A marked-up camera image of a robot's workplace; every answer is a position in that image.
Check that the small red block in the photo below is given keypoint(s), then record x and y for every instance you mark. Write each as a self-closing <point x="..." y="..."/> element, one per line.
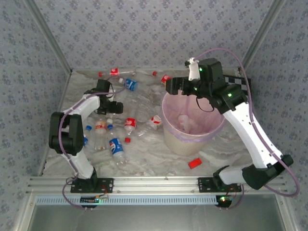
<point x="195" y="163"/>

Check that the grey metal panel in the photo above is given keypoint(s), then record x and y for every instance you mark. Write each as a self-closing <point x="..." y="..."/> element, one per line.
<point x="156" y="219"/>

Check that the clear bottle white cap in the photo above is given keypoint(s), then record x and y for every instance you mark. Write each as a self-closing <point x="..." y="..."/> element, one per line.
<point x="109" y="121"/>

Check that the crushed cola bottle red label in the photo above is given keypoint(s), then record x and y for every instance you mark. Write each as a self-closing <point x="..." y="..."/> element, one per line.
<point x="156" y="120"/>

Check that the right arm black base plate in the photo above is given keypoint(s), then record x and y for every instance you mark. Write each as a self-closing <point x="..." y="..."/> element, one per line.
<point x="205" y="185"/>

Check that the black white checkerboard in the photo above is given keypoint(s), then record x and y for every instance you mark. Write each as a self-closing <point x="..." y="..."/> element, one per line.
<point x="243" y="83"/>

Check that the beige waste bin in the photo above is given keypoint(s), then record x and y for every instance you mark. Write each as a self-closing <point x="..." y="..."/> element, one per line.
<point x="185" y="144"/>

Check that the aluminium frame post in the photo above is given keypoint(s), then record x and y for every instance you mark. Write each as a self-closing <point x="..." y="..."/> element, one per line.
<point x="260" y="36"/>
<point x="50" y="36"/>

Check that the clear bottle orange label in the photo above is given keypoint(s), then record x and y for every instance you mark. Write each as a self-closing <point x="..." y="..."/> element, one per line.
<point x="100" y="127"/>

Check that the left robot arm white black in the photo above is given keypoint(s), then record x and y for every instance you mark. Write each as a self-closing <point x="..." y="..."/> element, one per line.
<point x="72" y="134"/>

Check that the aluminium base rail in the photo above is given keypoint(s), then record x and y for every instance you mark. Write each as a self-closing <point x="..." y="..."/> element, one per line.
<point x="156" y="184"/>

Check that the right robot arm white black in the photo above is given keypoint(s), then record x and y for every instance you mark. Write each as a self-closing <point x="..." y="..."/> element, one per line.
<point x="252" y="134"/>

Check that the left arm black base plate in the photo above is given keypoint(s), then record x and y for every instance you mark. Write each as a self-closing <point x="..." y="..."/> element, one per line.
<point x="106" y="185"/>

